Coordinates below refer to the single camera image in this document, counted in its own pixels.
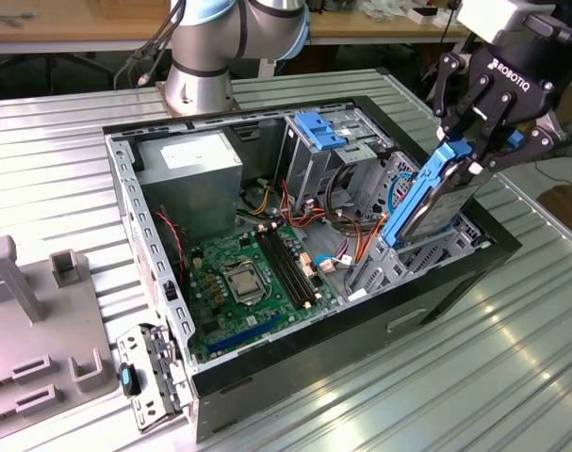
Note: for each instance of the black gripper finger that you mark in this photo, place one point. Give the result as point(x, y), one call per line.
point(540, 141)
point(445, 89)

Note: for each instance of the hard disk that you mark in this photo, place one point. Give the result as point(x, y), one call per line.
point(443, 207)

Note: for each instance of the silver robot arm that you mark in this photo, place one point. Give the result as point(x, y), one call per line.
point(196, 70)

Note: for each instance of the silver disk bay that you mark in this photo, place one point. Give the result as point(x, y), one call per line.
point(384, 278)

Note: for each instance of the brown cardboard box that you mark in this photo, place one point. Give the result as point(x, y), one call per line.
point(566, 205)

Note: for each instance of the small white box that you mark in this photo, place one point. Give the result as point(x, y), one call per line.
point(420, 19)

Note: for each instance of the blue plastic bay latch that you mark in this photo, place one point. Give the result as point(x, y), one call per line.
point(321, 132)

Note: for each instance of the silver optical drive cage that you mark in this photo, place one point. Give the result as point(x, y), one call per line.
point(309, 169)

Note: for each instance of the black RAM slot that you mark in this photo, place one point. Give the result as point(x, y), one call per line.
point(290, 264)
point(282, 266)
point(296, 263)
point(276, 267)

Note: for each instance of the grey power supply box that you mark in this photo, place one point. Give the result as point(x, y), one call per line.
point(191, 193)

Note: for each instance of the silver CPU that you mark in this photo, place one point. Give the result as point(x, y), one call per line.
point(242, 284)

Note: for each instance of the CPU socket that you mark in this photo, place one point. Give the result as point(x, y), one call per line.
point(229, 301)

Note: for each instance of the black open PC case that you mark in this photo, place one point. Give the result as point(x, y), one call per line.
point(314, 367)

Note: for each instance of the green motherboard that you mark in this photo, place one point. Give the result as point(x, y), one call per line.
point(210, 301)

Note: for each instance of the blue expansion slot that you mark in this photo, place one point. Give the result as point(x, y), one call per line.
point(243, 335)

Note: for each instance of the wooden desk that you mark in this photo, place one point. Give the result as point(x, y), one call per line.
point(54, 26)

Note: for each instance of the silver expansion card retainer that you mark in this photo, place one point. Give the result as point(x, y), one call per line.
point(139, 414)

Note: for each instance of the grey parts rack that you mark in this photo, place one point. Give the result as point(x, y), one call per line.
point(54, 329)

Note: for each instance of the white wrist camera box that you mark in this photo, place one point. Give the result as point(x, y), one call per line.
point(493, 16)

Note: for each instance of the square brown base plate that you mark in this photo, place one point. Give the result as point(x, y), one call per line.
point(163, 99)

